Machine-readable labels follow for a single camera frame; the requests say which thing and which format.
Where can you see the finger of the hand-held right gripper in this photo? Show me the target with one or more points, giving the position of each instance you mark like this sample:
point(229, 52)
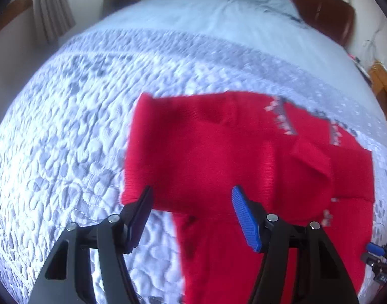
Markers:
point(376, 249)

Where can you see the beige curtain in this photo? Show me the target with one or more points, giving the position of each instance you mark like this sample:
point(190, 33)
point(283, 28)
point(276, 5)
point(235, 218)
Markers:
point(52, 6)

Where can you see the grey white quilted bedspread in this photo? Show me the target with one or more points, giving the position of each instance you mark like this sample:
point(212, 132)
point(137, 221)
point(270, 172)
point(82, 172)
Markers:
point(66, 133)

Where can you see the wooden headboard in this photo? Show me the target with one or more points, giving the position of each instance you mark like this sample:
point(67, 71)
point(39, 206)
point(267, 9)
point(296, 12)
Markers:
point(323, 9)

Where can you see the light blue bed sheet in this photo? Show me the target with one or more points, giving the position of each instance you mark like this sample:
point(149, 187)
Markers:
point(212, 9)

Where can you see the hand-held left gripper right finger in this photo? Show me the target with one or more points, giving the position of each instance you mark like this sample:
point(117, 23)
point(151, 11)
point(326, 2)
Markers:
point(245, 218)

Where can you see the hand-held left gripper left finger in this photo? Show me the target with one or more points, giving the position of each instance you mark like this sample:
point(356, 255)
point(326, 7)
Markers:
point(140, 223)

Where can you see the wooden desk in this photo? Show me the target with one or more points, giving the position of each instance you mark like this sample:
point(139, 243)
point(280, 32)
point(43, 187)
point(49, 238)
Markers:
point(385, 82)

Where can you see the red knit sweater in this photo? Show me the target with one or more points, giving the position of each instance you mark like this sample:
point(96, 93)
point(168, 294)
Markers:
point(218, 152)

